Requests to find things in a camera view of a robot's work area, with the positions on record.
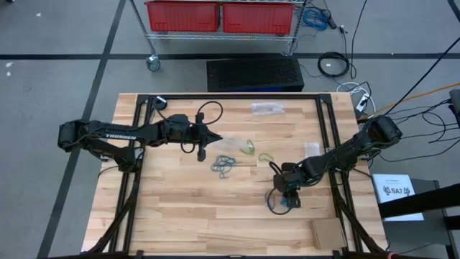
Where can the black aluminium table frame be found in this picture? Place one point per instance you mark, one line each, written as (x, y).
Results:
(233, 96)

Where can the red plastic bin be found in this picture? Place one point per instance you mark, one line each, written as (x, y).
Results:
(258, 18)
(183, 16)

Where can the green rubber band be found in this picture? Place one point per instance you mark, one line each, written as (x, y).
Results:
(243, 152)
(249, 149)
(266, 154)

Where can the white printed paper sheet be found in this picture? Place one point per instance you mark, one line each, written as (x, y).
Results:
(395, 190)

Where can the blue rubber band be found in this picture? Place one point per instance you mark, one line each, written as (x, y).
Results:
(266, 199)
(284, 204)

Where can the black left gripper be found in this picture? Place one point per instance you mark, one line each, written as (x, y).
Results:
(179, 129)

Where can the black slanted beam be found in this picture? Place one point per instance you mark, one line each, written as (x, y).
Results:
(420, 203)

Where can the black power adapter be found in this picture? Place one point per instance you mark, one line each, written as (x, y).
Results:
(332, 22)

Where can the brown cardboard box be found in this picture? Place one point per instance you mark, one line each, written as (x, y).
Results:
(327, 234)

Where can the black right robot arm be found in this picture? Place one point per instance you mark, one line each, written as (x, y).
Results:
(359, 145)

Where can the grey side stand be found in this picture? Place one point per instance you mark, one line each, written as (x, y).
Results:
(427, 234)

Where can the grey box device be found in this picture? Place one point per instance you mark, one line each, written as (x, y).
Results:
(455, 104)

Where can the small round spool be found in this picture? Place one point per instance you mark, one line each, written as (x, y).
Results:
(160, 104)

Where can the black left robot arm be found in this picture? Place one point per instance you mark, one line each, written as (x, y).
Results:
(118, 136)

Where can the black perforated floor mat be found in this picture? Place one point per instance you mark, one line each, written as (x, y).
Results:
(255, 73)

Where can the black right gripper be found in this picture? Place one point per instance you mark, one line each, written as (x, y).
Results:
(287, 178)

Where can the white power strip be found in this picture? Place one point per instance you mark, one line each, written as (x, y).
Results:
(363, 102)

